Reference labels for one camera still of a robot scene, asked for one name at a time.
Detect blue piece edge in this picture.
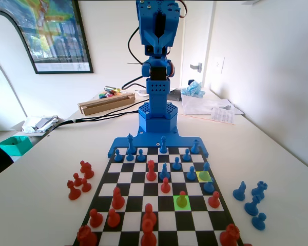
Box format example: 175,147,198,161
159,135,168,155

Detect red queen piece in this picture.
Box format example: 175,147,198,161
145,159,157,182

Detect red chess knight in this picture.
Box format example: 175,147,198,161
80,160,95,180

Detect tall red chess piece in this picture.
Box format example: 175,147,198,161
142,203,157,223
140,219,158,246

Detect white paper sheets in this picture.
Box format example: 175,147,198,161
181,95,244,115

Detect long cardboard box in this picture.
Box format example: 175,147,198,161
77,92,136,116

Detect blue and white cloth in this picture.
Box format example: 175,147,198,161
181,79,206,98

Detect colourful marker set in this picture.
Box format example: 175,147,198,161
99,92,120,100

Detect printed paper sheet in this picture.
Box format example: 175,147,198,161
209,106,237,126

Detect black and white chessboard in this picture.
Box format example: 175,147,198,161
73,146,246,246

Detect white door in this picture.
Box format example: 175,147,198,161
181,0,216,89

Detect crumpled paper pile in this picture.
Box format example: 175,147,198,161
14,115,65,134

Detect black framed poster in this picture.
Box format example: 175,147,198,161
16,0,94,75

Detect green plastic bin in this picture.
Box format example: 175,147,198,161
0,136,32,156

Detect white arched panel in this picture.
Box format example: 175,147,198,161
0,10,38,131

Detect thin black cable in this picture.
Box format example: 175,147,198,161
121,75,146,90

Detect clear handled screwdriver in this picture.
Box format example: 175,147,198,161
104,86,123,94

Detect metal door handle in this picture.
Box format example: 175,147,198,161
189,62,203,74

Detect black camera cable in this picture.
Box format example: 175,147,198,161
127,25,144,65

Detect black cable bundle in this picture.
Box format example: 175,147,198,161
41,102,142,134

